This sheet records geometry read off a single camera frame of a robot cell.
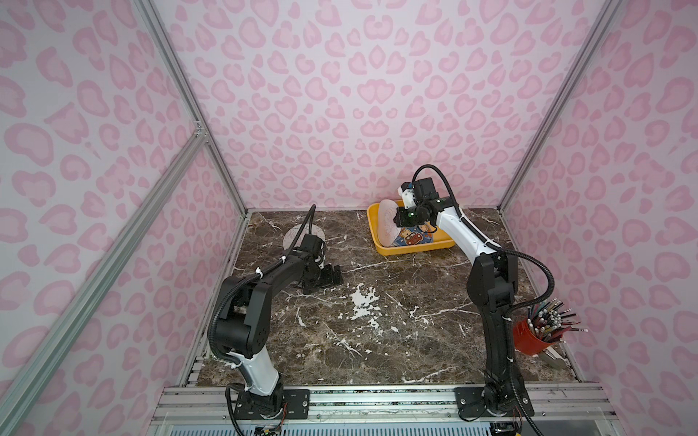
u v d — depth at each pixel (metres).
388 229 1.00
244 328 0.47
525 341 0.77
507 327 0.60
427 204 0.75
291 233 1.13
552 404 0.74
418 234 1.07
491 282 0.59
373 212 1.11
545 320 0.70
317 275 0.80
